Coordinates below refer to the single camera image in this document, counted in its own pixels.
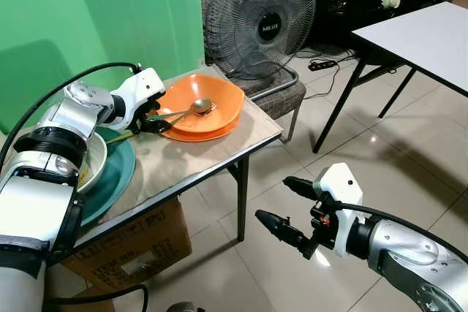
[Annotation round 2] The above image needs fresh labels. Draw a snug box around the orange bowl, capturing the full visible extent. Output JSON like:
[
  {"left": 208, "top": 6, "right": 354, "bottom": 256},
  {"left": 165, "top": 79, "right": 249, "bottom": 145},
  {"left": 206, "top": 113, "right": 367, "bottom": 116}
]
[{"left": 157, "top": 73, "right": 245, "bottom": 135}]

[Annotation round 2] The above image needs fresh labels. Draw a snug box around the black wire cage fan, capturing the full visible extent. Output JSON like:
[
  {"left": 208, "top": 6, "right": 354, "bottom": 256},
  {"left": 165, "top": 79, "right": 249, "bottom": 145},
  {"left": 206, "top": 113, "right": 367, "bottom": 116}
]
[{"left": 205, "top": 0, "right": 317, "bottom": 83}]

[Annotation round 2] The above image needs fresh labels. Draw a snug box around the black power strip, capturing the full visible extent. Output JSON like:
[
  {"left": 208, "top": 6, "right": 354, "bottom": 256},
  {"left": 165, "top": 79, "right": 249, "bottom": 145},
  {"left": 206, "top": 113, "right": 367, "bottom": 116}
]
[{"left": 307, "top": 58, "right": 339, "bottom": 72}]

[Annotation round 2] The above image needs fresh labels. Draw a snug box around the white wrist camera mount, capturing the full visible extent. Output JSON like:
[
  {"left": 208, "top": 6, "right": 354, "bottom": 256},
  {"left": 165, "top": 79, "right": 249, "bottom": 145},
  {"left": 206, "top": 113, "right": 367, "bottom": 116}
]
[
  {"left": 110, "top": 67, "right": 167, "bottom": 132},
  {"left": 313, "top": 163, "right": 364, "bottom": 258}
]

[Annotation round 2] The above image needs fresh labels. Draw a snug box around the white bowl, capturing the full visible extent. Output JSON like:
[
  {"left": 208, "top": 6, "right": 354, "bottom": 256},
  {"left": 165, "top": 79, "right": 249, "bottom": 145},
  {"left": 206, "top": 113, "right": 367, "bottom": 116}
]
[{"left": 73, "top": 131, "right": 108, "bottom": 194}]

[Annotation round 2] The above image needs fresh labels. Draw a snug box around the white table with black legs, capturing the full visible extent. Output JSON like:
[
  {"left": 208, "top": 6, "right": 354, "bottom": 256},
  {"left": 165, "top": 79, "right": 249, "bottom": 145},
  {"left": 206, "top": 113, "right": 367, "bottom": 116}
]
[{"left": 313, "top": 1, "right": 468, "bottom": 156}]

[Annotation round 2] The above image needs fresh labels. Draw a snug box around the teal plate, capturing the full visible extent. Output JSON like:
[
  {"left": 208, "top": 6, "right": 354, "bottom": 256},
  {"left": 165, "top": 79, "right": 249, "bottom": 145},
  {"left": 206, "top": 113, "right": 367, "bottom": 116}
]
[{"left": 77, "top": 127, "right": 137, "bottom": 227}]

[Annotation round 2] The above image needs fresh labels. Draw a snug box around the orange plate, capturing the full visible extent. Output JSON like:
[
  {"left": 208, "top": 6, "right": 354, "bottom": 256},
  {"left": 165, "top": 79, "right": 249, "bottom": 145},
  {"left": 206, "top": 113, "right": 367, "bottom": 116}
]
[{"left": 159, "top": 111, "right": 242, "bottom": 142}]

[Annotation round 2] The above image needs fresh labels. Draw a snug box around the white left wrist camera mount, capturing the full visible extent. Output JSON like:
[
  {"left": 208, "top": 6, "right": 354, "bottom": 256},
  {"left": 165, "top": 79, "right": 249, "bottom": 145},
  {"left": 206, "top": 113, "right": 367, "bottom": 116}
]
[{"left": 110, "top": 67, "right": 167, "bottom": 132}]

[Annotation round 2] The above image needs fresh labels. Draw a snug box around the gold metal spoon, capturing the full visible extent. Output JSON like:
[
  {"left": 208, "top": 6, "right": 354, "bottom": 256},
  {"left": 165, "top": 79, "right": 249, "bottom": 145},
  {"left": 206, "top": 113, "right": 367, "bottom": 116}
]
[{"left": 146, "top": 98, "right": 214, "bottom": 121}]

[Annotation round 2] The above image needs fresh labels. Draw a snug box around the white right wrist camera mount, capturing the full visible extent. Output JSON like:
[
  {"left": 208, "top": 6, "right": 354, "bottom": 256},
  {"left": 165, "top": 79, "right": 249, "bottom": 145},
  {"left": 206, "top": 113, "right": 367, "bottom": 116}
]
[{"left": 313, "top": 163, "right": 364, "bottom": 258}]

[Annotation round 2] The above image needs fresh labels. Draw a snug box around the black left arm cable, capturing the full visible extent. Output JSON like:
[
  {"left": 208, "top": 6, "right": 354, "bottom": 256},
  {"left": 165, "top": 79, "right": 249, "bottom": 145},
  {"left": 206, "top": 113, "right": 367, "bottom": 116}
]
[{"left": 0, "top": 62, "right": 141, "bottom": 174}]

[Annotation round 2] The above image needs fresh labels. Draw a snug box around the olive utensil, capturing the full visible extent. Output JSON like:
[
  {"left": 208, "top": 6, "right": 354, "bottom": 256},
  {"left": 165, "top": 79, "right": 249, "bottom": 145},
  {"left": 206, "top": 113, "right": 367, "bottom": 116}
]
[{"left": 110, "top": 131, "right": 151, "bottom": 145}]

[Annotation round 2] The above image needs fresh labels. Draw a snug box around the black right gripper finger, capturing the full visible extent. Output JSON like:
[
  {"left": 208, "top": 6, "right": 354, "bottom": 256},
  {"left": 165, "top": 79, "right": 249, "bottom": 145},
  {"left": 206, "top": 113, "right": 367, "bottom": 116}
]
[
  {"left": 254, "top": 210, "right": 319, "bottom": 259},
  {"left": 283, "top": 175, "right": 319, "bottom": 199}
]

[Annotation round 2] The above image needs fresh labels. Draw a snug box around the beige table with black frame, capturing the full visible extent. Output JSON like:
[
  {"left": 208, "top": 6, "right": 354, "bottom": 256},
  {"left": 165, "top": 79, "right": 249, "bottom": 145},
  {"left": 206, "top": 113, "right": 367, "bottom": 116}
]
[{"left": 44, "top": 64, "right": 284, "bottom": 269}]

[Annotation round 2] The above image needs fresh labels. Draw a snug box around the wide green backdrop panel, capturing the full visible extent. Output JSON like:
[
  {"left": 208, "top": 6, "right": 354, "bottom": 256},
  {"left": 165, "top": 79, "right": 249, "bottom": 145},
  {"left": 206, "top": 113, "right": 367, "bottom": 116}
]
[{"left": 0, "top": 0, "right": 205, "bottom": 135}]

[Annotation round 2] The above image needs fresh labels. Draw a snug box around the small cardboard box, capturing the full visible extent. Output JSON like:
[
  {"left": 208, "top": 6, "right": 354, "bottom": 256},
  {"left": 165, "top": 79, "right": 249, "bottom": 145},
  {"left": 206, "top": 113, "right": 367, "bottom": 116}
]
[{"left": 62, "top": 197, "right": 193, "bottom": 291}]

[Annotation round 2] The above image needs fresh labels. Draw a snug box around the black floor cable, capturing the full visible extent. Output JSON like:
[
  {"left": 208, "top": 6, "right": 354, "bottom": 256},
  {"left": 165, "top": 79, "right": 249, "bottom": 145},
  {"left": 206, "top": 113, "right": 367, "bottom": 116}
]
[{"left": 44, "top": 283, "right": 151, "bottom": 312}]

